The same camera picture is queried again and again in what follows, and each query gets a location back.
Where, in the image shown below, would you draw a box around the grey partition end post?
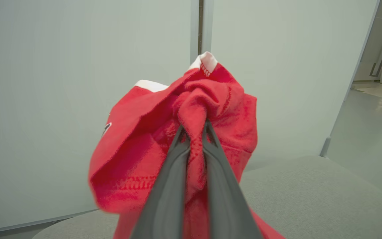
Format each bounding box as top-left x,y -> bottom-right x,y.
320,0 -> 381,157

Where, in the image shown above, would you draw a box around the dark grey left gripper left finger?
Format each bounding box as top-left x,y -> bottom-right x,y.
130,125 -> 190,239

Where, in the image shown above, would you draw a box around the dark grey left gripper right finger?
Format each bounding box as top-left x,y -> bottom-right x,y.
202,119 -> 263,239

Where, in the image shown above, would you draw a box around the red shorts with white stripe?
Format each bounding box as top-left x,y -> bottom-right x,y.
88,51 -> 286,239

